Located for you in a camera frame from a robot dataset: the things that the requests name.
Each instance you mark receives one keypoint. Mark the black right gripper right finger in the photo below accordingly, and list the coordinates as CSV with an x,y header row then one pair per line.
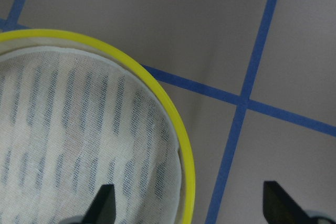
x,y
279,206

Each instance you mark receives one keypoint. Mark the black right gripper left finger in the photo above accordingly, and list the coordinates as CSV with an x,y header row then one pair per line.
x,y
103,203

